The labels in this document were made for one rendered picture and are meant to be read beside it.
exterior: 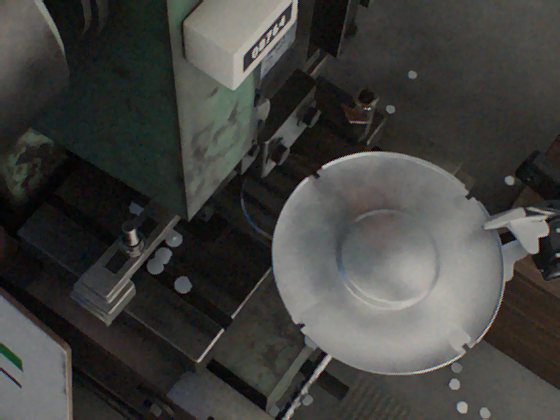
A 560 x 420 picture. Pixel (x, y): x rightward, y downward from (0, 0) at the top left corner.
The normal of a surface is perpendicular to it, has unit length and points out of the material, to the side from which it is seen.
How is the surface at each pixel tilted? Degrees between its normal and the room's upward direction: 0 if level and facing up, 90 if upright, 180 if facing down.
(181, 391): 0
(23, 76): 79
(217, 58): 90
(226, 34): 0
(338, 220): 3
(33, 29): 71
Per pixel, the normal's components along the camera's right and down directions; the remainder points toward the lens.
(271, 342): 0.06, -0.41
